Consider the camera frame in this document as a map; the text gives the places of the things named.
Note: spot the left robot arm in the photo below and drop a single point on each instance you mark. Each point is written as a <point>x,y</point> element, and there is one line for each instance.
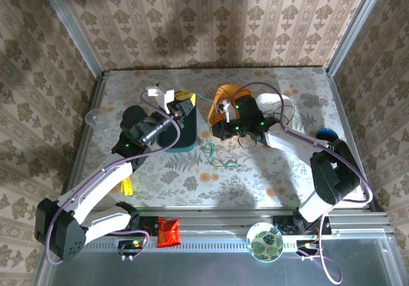
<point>96,184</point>

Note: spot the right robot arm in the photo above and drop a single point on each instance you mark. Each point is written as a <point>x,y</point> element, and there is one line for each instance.
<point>332,171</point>

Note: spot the orange plastic bin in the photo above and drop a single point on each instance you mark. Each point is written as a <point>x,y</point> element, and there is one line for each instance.
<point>214,110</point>

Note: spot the white plastic bin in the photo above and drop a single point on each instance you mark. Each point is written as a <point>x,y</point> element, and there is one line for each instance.
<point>271,102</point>

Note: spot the teal plastic bin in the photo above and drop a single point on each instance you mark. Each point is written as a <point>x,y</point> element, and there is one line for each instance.
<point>188,132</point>

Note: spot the clear plastic cup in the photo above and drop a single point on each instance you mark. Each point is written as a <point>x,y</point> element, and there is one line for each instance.
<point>95,119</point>

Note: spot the floral table cover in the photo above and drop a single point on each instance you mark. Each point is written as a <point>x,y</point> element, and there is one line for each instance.
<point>191,187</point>

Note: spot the yellow banana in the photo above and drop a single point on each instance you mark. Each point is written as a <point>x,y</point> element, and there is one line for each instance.
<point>126,187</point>

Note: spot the blue cup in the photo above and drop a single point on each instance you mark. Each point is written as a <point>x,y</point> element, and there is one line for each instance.
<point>326,134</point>

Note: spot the red foil snack packet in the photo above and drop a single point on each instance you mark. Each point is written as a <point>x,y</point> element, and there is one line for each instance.
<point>168,233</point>

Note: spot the leaf print bowl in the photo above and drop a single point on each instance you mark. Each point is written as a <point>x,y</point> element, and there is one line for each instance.
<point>264,242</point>

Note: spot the grey metal panel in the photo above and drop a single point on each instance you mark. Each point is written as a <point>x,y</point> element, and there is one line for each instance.
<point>207,270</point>

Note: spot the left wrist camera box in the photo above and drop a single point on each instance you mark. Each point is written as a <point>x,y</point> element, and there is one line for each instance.
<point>163,96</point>

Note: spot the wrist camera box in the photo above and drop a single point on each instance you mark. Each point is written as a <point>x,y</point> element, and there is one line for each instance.
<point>163,96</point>
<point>227,108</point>

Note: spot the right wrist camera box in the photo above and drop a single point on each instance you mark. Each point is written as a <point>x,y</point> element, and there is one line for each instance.
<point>227,108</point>

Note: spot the aluminium frame rail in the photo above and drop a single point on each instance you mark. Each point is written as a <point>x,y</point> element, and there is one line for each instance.
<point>217,219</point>

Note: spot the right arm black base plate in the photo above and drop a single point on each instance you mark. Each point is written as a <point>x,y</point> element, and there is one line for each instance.
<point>281,223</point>

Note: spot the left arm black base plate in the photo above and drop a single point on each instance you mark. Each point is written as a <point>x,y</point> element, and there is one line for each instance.
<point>150,227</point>

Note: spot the aluminium frame post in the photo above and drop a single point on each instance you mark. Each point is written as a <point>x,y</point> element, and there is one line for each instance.
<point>354,27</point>
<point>72,24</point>

